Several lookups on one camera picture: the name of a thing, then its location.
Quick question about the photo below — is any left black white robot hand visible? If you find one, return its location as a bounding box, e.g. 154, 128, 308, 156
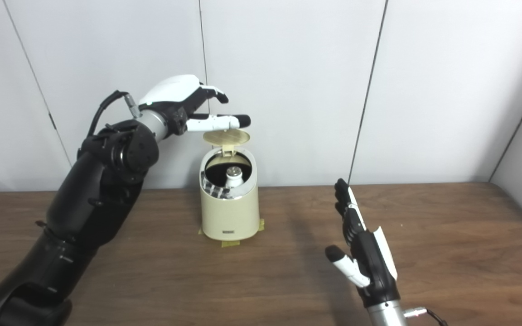
139, 74, 251, 135

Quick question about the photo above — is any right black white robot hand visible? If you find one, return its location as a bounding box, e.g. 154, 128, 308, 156
325, 178, 400, 308

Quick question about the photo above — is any cream round bin lid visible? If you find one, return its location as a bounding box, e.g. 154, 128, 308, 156
203, 129, 251, 157

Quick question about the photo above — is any small white plastic bottle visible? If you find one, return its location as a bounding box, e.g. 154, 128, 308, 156
224, 166, 244, 188

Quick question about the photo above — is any cream-colored bin body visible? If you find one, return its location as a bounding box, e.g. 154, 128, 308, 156
199, 147, 260, 241

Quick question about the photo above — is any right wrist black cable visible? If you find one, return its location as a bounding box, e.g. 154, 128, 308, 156
404, 307, 447, 326

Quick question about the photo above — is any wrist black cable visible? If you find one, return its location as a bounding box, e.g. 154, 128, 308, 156
404, 307, 447, 326
87, 90, 142, 136

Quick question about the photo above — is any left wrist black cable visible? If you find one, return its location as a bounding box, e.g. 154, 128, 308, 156
87, 90, 142, 136

